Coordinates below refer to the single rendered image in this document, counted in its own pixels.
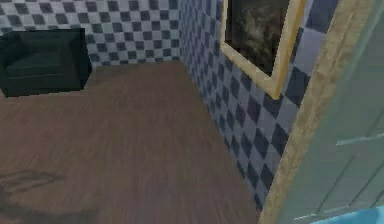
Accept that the gold framed dark picture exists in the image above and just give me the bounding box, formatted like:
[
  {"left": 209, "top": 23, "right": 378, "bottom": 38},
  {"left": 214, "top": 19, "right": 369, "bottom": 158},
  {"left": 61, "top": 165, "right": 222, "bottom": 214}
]
[{"left": 219, "top": 0, "right": 308, "bottom": 101}]

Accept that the dark green armchair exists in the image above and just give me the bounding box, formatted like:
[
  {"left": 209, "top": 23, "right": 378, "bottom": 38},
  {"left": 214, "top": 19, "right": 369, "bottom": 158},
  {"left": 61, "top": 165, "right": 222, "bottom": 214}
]
[{"left": 0, "top": 27, "right": 93, "bottom": 98}]

